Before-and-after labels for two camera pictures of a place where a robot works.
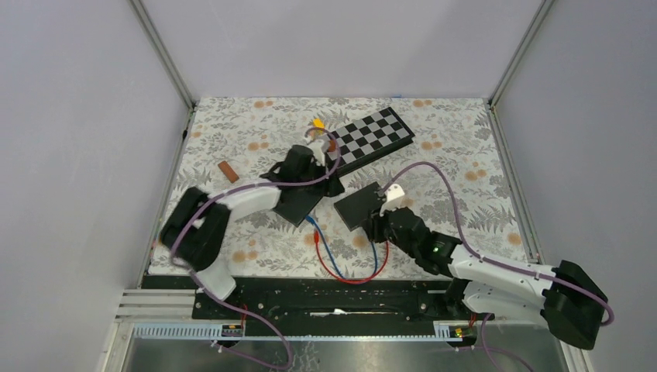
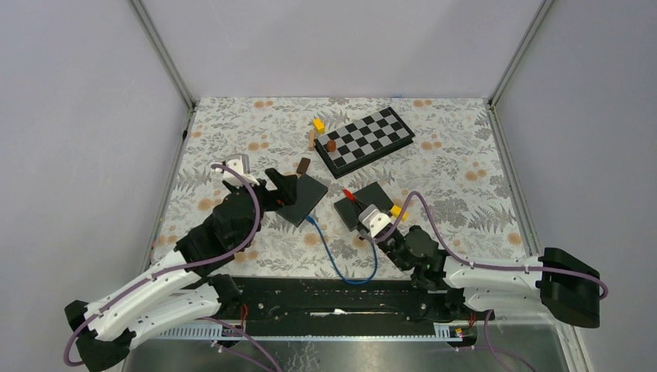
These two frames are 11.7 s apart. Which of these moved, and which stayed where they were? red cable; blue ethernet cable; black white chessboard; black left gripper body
Moved: black left gripper body; red cable
Stayed: black white chessboard; blue ethernet cable
